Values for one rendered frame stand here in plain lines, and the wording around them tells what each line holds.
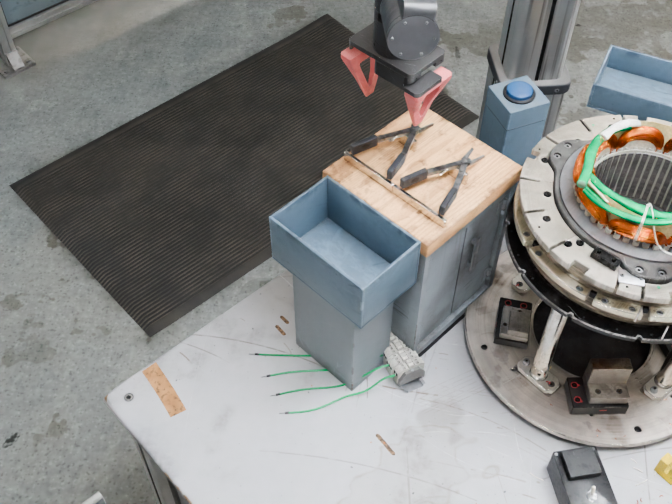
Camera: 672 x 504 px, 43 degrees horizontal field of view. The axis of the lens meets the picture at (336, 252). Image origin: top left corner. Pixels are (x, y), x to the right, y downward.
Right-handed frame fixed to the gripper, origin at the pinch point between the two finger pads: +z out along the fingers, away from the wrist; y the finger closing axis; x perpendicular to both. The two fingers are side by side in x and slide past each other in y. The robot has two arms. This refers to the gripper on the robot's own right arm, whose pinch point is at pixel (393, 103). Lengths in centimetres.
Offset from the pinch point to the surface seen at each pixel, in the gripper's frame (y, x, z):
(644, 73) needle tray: 13.5, 45.4, 13.9
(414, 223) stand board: 9.9, -6.3, 10.3
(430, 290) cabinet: 12.5, -4.6, 23.8
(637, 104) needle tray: 17.5, 35.7, 11.9
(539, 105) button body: 6.1, 27.5, 13.7
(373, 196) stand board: 2.9, -6.4, 10.2
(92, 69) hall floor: -173, 47, 116
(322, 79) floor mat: -111, 97, 115
